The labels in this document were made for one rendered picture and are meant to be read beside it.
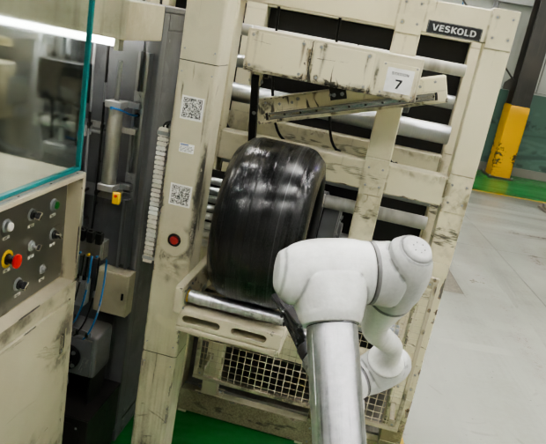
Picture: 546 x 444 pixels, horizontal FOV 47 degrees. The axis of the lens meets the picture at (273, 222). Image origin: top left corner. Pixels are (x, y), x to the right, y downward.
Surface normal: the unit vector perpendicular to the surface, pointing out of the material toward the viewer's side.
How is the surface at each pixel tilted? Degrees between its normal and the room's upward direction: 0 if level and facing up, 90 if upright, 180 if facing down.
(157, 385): 90
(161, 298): 90
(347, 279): 57
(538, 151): 90
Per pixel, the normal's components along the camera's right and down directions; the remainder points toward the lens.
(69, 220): -0.20, 0.26
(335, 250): 0.14, -0.63
